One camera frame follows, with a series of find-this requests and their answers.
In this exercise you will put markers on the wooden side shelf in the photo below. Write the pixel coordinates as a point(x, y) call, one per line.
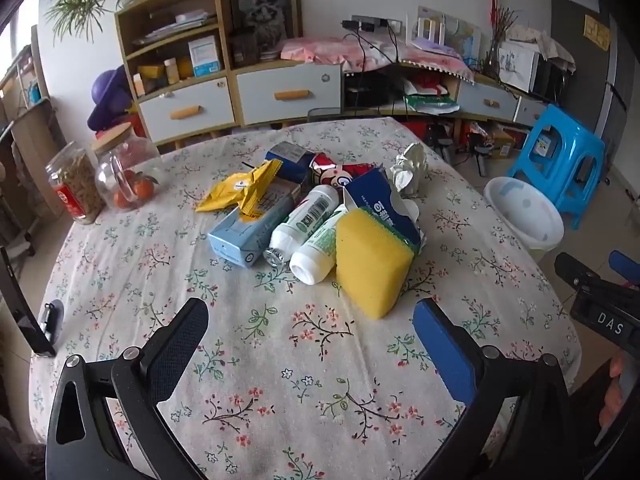
point(30, 125)

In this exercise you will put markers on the yellow cardboard box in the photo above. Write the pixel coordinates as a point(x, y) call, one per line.
point(501, 142)

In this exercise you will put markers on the white router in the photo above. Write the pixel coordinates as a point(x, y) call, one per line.
point(430, 32)

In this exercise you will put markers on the dark blue carton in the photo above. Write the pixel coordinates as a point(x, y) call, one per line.
point(292, 160)

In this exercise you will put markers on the tangerine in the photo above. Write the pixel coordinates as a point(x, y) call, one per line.
point(122, 199)
point(128, 176)
point(143, 187)

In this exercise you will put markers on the white tissue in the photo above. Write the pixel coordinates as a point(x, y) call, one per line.
point(410, 165)

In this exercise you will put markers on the black electronic box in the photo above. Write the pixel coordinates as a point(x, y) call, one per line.
point(367, 92)

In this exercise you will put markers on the colourful map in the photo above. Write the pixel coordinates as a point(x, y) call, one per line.
point(467, 35)

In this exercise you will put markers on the blue plastic stool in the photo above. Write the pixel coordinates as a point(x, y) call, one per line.
point(565, 130)

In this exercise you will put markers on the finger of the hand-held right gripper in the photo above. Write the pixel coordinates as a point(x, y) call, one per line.
point(626, 262)
point(575, 267)

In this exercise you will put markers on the yellow snack packet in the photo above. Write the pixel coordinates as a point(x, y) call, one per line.
point(235, 190)

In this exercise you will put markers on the plastic jar with red label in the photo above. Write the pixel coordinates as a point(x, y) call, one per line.
point(75, 185)

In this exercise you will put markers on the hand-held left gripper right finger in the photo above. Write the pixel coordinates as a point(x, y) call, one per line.
point(445, 355)

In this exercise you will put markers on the blue and white box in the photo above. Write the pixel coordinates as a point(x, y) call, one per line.
point(204, 56)

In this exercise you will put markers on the framed picture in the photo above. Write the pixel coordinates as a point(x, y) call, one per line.
point(265, 10)

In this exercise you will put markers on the wooden shelf cabinet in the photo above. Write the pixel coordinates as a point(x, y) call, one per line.
point(224, 25)

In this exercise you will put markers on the stack of papers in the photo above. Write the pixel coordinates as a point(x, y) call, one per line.
point(175, 27)

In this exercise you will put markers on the torn blue paper box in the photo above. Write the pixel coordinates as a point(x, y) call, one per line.
point(380, 202)

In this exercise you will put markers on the vase with twigs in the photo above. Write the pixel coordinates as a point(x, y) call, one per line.
point(500, 45)

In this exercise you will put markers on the person's right hand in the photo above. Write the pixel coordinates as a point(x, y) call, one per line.
point(615, 390)

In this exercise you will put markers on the yellow paper note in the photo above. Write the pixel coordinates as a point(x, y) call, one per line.
point(597, 32)

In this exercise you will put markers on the grey refrigerator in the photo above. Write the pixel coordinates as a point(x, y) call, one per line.
point(590, 85)

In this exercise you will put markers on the glass jar with wooden lid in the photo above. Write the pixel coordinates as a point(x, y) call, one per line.
point(125, 160)

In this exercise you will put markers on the floral tablecloth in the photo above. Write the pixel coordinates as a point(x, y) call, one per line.
point(300, 360)

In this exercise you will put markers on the microwave oven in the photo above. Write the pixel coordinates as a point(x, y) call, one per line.
point(525, 67)

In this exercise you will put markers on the pink floral cloth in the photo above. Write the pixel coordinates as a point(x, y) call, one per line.
point(320, 52)

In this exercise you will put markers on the yellow sponge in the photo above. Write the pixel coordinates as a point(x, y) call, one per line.
point(372, 260)

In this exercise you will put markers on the light blue drink carton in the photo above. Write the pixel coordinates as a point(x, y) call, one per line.
point(240, 240)

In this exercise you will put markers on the white plastic bottle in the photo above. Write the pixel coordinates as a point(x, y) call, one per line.
point(315, 255)
point(300, 222)

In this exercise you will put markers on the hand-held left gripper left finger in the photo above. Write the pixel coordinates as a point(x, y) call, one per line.
point(177, 350)

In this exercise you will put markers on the small grey drawer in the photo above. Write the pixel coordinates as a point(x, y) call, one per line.
point(487, 100)

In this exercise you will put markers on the wall power strip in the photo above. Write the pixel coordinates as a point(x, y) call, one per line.
point(375, 23)

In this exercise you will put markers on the white plastic bin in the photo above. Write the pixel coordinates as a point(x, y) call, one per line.
point(520, 210)

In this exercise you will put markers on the low wooden cabinet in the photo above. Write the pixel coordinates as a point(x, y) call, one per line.
point(470, 115)

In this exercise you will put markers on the green plastic bag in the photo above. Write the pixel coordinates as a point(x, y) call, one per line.
point(432, 103)

